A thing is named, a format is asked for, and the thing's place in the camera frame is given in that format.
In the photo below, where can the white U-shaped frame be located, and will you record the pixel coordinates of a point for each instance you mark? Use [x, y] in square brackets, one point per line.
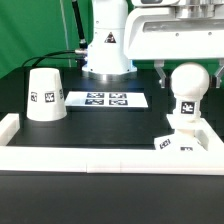
[12, 158]

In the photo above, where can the white marker sheet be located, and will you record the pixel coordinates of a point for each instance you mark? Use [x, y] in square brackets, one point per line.
[106, 99]

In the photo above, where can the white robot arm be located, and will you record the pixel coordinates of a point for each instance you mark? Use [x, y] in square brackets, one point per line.
[106, 59]

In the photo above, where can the white lamp base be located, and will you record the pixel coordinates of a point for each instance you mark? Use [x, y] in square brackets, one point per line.
[183, 139]

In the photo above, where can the white lamp bulb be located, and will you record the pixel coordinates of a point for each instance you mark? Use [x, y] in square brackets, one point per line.
[189, 83]

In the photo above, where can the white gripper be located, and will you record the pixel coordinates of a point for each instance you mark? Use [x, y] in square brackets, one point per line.
[156, 34]

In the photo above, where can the black rod with connector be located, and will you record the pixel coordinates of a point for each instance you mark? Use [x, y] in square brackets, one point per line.
[82, 50]

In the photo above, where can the white lamp shade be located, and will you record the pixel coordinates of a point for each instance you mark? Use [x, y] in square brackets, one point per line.
[45, 95]

